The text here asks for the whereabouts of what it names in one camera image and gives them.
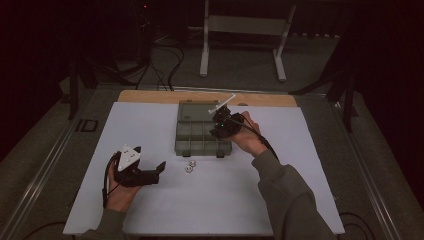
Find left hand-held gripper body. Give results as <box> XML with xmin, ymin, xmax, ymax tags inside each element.
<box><xmin>113</xmin><ymin>143</ymin><xmax>161</xmax><ymax>188</ymax></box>

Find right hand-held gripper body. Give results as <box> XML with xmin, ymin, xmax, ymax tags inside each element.
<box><xmin>208</xmin><ymin>93</ymin><xmax>246</xmax><ymax>138</ymax></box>

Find green plastic compartment box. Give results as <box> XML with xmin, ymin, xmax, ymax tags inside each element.
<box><xmin>174</xmin><ymin>99</ymin><xmax>234</xmax><ymax>158</ymax></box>

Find person's right hand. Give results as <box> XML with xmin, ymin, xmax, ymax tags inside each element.
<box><xmin>229</xmin><ymin>111</ymin><xmax>269</xmax><ymax>158</ymax></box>

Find person's left hand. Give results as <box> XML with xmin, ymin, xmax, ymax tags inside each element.
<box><xmin>105</xmin><ymin>173</ymin><xmax>143</xmax><ymax>213</ymax></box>

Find wooden table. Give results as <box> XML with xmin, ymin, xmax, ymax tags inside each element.
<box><xmin>117</xmin><ymin>89</ymin><xmax>298</xmax><ymax>108</ymax></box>

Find white table board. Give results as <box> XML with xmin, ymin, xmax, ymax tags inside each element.
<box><xmin>62</xmin><ymin>101</ymin><xmax>346</xmax><ymax>236</ymax></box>

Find dark device with red light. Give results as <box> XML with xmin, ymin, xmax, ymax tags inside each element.
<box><xmin>134</xmin><ymin>0</ymin><xmax>155</xmax><ymax>65</ymax></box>

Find black angled stand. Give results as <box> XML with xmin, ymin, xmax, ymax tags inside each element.
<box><xmin>289</xmin><ymin>33</ymin><xmax>360</xmax><ymax>134</ymax></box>

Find left hand-held gripper black cable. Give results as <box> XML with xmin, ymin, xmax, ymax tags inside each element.
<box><xmin>101</xmin><ymin>151</ymin><xmax>122</xmax><ymax>210</ymax></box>

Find hand-held gripper black cable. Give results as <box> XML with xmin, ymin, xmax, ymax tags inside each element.
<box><xmin>101</xmin><ymin>151</ymin><xmax>122</xmax><ymax>210</ymax></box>
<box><xmin>238</xmin><ymin>112</ymin><xmax>280</xmax><ymax>162</ymax></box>

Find right hand-held gripper black cable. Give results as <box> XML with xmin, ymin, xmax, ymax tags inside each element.
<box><xmin>238</xmin><ymin>112</ymin><xmax>280</xmax><ymax>162</ymax></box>

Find black rectangular floor bracket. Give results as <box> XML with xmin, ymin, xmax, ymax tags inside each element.
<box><xmin>75</xmin><ymin>118</ymin><xmax>100</xmax><ymax>133</ymax></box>

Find black floor cables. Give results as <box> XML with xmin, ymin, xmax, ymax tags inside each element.
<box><xmin>135</xmin><ymin>45</ymin><xmax>185</xmax><ymax>92</ymax></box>

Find metal floor rail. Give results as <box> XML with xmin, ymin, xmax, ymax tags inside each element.
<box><xmin>0</xmin><ymin>89</ymin><xmax>98</xmax><ymax>240</ymax></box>
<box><xmin>328</xmin><ymin>96</ymin><xmax>403</xmax><ymax>240</ymax></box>

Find white metal stand frame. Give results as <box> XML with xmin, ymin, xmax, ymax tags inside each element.
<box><xmin>188</xmin><ymin>0</ymin><xmax>298</xmax><ymax>83</ymax></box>

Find thin black floor cable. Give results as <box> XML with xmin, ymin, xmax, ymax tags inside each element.
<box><xmin>22</xmin><ymin>221</ymin><xmax>76</xmax><ymax>240</ymax></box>

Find black looped floor cable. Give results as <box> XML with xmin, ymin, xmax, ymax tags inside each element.
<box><xmin>338</xmin><ymin>211</ymin><xmax>378</xmax><ymax>240</ymax></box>

